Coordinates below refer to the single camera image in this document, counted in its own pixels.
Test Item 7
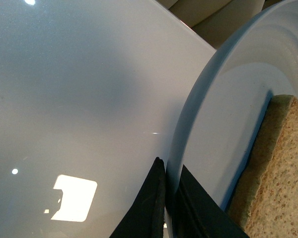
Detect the slice of brown bread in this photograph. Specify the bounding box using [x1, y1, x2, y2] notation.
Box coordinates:
[228, 95, 298, 238]

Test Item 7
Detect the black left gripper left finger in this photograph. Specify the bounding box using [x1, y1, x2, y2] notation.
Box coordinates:
[111, 157, 166, 238]

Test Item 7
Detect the white round plate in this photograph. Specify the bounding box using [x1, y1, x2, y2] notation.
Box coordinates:
[166, 0, 298, 238]

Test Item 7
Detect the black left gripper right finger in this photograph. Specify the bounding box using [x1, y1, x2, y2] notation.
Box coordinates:
[175, 166, 248, 238]

